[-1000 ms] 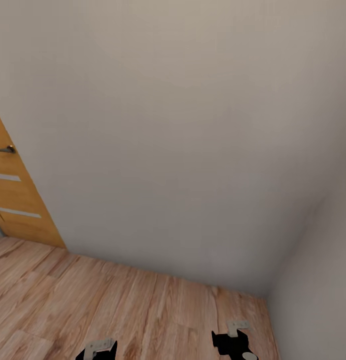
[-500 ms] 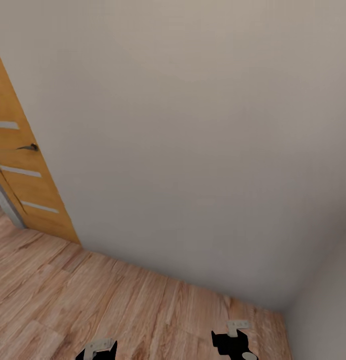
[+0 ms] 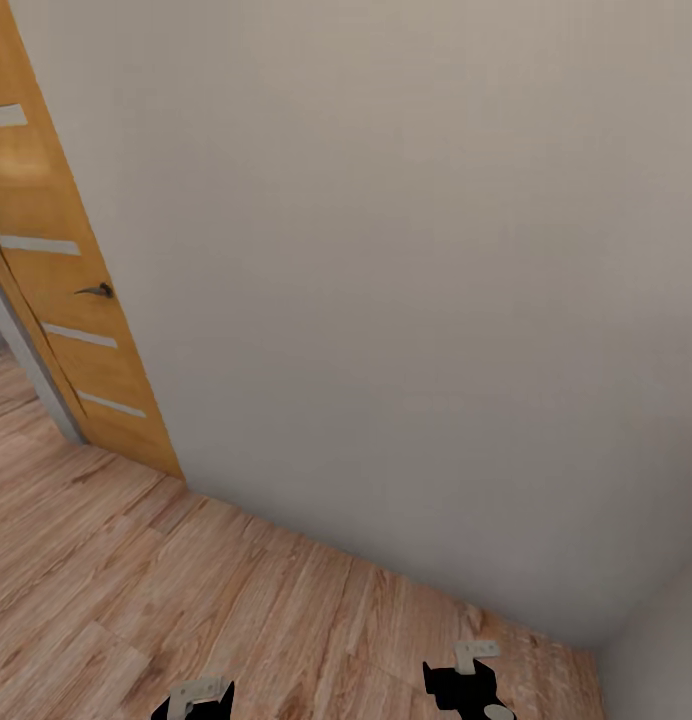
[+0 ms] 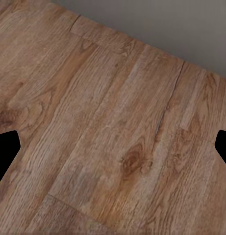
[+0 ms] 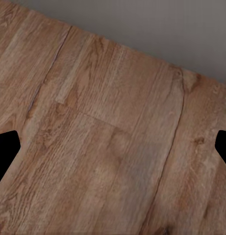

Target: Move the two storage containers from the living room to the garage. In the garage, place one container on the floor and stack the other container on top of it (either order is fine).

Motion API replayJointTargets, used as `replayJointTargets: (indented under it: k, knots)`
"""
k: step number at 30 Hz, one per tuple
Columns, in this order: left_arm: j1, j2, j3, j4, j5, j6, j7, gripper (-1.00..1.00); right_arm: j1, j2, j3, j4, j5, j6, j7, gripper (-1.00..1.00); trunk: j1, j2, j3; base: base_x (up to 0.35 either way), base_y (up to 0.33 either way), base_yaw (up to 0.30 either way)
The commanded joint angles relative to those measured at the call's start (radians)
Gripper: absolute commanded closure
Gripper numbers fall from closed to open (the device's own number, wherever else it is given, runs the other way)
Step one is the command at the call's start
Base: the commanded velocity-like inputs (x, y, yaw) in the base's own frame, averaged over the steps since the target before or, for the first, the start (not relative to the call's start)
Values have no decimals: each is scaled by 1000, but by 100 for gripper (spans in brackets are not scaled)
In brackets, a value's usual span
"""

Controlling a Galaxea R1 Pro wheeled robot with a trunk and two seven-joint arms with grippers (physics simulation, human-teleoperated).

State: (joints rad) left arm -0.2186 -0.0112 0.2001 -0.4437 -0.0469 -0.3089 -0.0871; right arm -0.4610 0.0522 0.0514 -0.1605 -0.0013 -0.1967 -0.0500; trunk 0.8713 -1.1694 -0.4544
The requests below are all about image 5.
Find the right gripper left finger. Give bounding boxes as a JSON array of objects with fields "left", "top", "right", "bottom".
[{"left": 0, "top": 130, "right": 21, "bottom": 181}]

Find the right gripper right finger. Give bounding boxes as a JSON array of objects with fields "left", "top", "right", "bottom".
[{"left": 215, "top": 130, "right": 226, "bottom": 163}]

